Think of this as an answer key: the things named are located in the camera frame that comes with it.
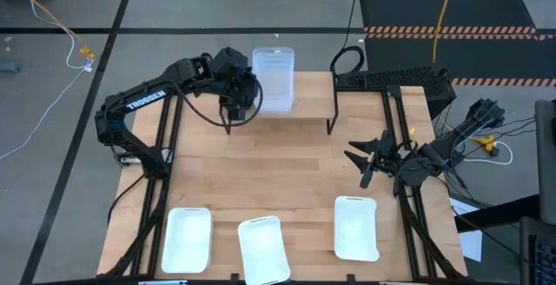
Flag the yellow hanging cable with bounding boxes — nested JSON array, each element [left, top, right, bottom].
[[431, 0, 460, 64]]

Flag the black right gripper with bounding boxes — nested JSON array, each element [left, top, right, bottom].
[[343, 129, 403, 178]]

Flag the yellow floor cable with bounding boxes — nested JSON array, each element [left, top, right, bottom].
[[0, 0, 97, 60]]

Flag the black aluminium table frame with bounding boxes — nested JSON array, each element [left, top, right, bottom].
[[98, 70, 469, 285]]

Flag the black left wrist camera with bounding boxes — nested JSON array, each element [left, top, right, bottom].
[[226, 103, 250, 123]]

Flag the white floor cable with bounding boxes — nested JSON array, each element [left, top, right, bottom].
[[0, 0, 95, 161]]

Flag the wooden shelf black legs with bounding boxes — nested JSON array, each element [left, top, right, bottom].
[[219, 70, 341, 136]]

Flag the white cable loop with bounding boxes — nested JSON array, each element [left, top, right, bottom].
[[461, 140, 514, 167]]

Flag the dark laptop keyboard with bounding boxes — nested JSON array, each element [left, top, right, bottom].
[[519, 215, 556, 285]]

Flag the white paper sheet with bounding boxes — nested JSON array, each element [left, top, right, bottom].
[[448, 196, 484, 263]]

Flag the black keyboard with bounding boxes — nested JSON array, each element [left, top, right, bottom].
[[336, 64, 458, 119]]

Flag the black hazard striped floor mat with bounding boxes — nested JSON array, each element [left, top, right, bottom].
[[363, 33, 556, 89], [358, 0, 539, 35]]

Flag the yellow cable connector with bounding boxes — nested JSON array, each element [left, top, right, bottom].
[[473, 134, 501, 153]]

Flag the white plastic basket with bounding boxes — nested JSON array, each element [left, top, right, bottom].
[[237, 215, 292, 285], [161, 206, 214, 275], [333, 195, 381, 263]]

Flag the black floor cable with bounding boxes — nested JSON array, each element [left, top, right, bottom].
[[329, 0, 367, 76]]

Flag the grey monitor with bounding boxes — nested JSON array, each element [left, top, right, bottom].
[[534, 98, 556, 227]]

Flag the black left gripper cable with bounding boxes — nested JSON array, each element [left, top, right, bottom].
[[172, 75, 265, 129]]

